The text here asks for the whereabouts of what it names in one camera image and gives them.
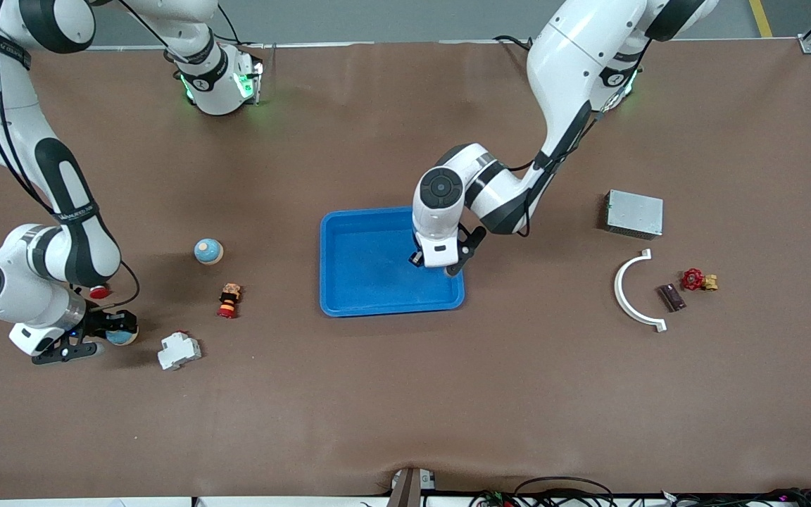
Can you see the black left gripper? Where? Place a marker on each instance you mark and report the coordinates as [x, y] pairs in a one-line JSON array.
[[416, 258]]

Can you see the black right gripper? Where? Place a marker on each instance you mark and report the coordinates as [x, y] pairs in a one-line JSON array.
[[104, 322]]

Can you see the blue bell with cream button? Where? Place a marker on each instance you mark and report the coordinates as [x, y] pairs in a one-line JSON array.
[[208, 251], [124, 339]]

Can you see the brown electrolytic capacitor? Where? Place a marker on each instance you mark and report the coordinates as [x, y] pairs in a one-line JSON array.
[[671, 298]]

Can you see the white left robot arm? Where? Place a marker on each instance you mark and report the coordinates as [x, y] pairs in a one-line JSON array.
[[574, 63]]

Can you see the blue plastic tray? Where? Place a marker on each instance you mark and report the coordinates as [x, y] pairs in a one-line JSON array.
[[377, 282]]

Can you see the red push button black body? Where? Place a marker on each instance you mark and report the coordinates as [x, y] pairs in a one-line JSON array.
[[99, 291]]

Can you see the white circuit breaker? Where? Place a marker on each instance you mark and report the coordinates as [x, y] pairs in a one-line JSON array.
[[179, 351]]

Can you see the brown table mat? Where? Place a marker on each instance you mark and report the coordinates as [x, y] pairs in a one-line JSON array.
[[405, 394]]

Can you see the grey metal box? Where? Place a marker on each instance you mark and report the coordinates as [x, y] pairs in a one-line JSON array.
[[634, 213]]

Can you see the black left camera bracket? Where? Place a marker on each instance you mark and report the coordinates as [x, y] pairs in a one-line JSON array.
[[472, 243]]

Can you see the black camera bracket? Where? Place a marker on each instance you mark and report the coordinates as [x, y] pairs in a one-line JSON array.
[[472, 243], [60, 352]]

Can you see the black right camera bracket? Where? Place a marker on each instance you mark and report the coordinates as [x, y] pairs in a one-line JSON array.
[[60, 352]]

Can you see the orange red emergency stop switch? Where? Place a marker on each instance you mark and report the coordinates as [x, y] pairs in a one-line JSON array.
[[229, 301]]

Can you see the white curved plastic bracket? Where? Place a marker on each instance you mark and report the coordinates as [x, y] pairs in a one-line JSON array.
[[619, 289]]

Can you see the metal base bracket green light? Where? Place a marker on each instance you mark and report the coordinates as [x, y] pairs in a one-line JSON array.
[[249, 81]]

